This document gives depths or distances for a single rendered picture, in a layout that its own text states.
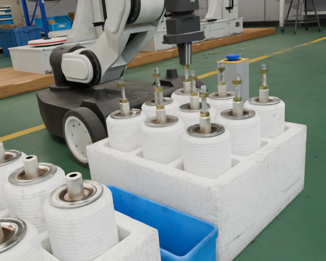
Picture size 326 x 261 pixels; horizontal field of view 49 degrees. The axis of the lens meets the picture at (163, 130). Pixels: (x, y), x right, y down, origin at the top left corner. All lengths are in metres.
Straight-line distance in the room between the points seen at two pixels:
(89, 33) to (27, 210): 2.68
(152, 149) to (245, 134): 0.20
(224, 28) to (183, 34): 3.34
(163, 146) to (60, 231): 0.32
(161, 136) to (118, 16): 0.56
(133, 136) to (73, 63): 0.71
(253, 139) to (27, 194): 0.46
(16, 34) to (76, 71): 3.78
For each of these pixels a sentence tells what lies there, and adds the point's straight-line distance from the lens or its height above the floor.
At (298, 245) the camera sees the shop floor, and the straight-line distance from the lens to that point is 0.82.
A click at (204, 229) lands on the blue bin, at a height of 0.11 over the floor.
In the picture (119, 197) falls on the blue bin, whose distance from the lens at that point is 0.80.
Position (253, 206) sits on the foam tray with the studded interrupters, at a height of 0.08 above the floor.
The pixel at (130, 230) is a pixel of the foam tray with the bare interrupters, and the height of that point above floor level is 0.18.
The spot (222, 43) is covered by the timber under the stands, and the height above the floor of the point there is 0.03.
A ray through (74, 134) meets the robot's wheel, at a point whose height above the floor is 0.11.
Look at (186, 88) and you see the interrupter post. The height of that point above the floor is 0.26.
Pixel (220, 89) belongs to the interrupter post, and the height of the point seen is 0.27.
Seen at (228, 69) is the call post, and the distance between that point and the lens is 1.09.
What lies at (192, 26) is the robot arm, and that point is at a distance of 0.98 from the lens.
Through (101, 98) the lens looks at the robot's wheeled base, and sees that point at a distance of 1.20.
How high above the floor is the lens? 0.49
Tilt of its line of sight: 19 degrees down
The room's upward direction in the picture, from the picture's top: 5 degrees counter-clockwise
